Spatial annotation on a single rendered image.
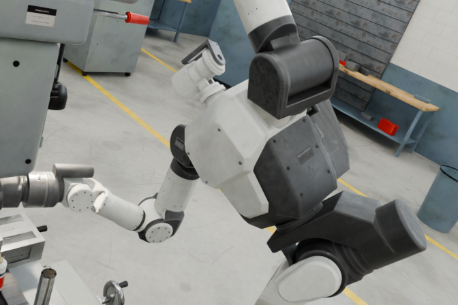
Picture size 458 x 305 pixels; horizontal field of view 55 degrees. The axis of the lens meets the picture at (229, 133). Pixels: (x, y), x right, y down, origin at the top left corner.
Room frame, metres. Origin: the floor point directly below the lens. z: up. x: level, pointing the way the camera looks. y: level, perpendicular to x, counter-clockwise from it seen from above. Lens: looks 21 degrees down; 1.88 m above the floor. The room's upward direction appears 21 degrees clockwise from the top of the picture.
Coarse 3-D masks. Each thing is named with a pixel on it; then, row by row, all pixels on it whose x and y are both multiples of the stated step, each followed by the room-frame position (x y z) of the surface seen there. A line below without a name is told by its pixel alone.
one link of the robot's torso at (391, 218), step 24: (312, 216) 0.83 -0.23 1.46; (336, 216) 0.80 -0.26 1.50; (360, 216) 0.79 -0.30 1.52; (384, 216) 0.80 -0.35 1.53; (408, 216) 0.82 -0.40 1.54; (288, 240) 0.82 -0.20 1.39; (336, 240) 0.79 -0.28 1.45; (360, 240) 0.78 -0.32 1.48; (384, 240) 0.77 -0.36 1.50; (408, 240) 0.76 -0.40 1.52; (360, 264) 0.78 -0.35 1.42; (384, 264) 0.78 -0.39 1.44
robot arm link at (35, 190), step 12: (0, 180) 0.84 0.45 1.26; (12, 180) 0.86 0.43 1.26; (24, 180) 0.87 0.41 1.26; (36, 180) 0.87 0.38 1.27; (0, 192) 0.80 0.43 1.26; (12, 192) 0.82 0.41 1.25; (24, 192) 0.85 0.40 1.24; (36, 192) 0.86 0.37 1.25; (0, 204) 0.79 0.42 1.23; (12, 204) 0.82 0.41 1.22; (24, 204) 0.86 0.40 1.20; (36, 204) 0.86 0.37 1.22
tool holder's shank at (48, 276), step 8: (48, 272) 0.55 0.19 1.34; (56, 272) 0.55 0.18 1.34; (40, 280) 0.54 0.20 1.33; (48, 280) 0.54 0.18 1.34; (40, 288) 0.54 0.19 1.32; (48, 288) 0.54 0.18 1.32; (40, 296) 0.54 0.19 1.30; (48, 296) 0.54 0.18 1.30; (40, 304) 0.54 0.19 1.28; (48, 304) 0.55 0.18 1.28
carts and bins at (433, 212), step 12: (444, 168) 4.85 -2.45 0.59; (444, 180) 4.54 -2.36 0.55; (456, 180) 4.45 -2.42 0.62; (432, 192) 4.61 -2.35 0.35; (444, 192) 4.49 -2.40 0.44; (456, 192) 4.44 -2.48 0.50; (432, 204) 4.54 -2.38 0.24; (444, 204) 4.46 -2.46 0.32; (456, 204) 4.43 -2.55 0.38; (420, 216) 4.60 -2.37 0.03; (432, 216) 4.49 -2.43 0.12; (444, 216) 4.45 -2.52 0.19; (456, 216) 4.46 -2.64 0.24; (432, 228) 4.47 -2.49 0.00; (444, 228) 4.46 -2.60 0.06
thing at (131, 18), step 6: (96, 12) 0.85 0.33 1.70; (102, 12) 0.86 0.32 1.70; (108, 12) 0.88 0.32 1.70; (114, 12) 0.89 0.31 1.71; (126, 12) 0.93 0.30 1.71; (120, 18) 0.90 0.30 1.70; (126, 18) 0.91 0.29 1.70; (132, 18) 0.92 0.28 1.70; (138, 18) 0.93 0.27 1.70; (144, 18) 0.95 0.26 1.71; (138, 24) 0.94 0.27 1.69; (144, 24) 0.95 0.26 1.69
